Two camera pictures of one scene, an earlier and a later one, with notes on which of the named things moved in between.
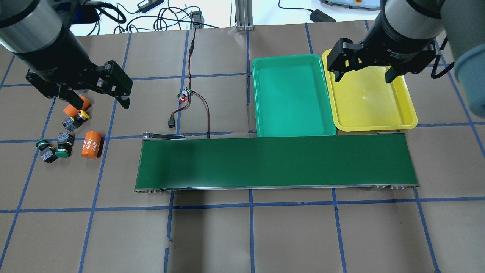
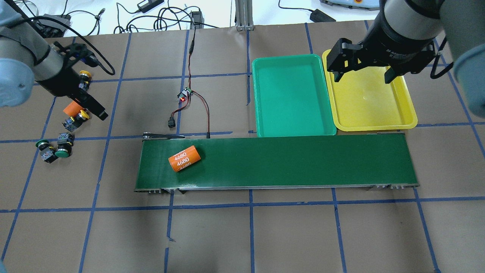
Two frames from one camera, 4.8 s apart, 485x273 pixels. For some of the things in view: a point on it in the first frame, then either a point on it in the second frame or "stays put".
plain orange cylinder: [72, 112] stays put
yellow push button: [72, 123] stays put
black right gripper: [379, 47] stays put
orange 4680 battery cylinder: [91, 144] → [184, 158]
